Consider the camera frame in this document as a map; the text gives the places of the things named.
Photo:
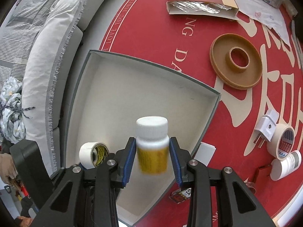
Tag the white printed paper sheet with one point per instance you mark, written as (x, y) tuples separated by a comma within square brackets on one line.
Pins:
[(265, 14)]

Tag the grey sofa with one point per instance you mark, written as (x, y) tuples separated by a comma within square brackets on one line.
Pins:
[(38, 45)]

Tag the red mahjong tile pack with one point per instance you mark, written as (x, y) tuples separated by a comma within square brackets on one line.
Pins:
[(180, 195)]

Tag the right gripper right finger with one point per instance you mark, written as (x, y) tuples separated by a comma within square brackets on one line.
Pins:
[(236, 204)]

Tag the white eraser block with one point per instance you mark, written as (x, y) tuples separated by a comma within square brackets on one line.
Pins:
[(204, 153)]

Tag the floral fabric bundle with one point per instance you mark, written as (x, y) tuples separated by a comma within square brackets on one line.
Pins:
[(12, 112)]

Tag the brown plastic ring spool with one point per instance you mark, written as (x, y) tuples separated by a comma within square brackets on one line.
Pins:
[(236, 61)]

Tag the masking tape roll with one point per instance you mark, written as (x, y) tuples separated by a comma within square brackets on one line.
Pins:
[(281, 142)]

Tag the small white tape roll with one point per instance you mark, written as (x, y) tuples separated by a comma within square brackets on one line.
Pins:
[(92, 154)]

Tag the white cylindrical bottle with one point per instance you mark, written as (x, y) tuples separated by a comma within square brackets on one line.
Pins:
[(283, 168)]

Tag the white power plug adapter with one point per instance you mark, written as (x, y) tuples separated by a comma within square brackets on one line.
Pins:
[(266, 127)]

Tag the small red box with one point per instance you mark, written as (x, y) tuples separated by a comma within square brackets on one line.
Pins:
[(261, 176)]

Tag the grey shallow cardboard box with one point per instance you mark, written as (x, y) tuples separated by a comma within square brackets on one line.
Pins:
[(117, 97)]

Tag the yellow label pill bottle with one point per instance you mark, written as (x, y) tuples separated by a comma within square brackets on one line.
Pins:
[(152, 144)]

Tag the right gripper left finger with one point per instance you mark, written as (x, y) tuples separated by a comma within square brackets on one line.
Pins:
[(88, 197)]

